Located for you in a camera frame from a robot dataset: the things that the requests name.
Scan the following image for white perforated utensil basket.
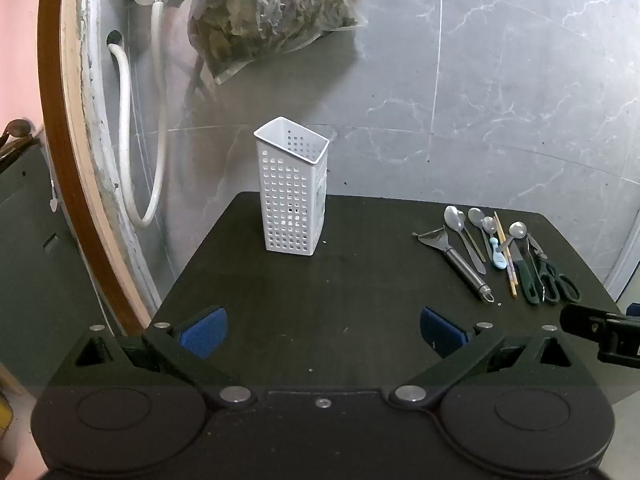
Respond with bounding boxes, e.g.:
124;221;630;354
253;116;331;256

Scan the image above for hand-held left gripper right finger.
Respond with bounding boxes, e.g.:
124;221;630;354
390;305;598;409

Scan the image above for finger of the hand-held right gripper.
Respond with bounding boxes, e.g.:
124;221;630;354
560;302;640;366

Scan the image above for brown wooden knob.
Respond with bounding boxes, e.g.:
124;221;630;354
0;119;33;161

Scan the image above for steel handle peeler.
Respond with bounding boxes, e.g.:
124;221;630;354
413;227;497;304

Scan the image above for clear bag of dried leaves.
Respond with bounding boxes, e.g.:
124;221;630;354
187;0;371;86

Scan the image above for brown wooden door frame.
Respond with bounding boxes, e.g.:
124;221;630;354
37;0;151;336

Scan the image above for black handle scissors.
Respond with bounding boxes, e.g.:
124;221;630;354
525;234;581;305

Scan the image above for blue handle small spoon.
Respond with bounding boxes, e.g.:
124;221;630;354
481;216;507;269

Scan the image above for white hose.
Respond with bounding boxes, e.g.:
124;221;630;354
107;0;169;229

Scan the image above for steel spoon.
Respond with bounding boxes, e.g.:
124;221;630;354
444;206;488;276
467;207;488;263
500;221;528;258

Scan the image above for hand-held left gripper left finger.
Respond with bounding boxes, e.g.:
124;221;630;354
50;305;256;409

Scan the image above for dark handle knife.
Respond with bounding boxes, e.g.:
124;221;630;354
510;246;542;307

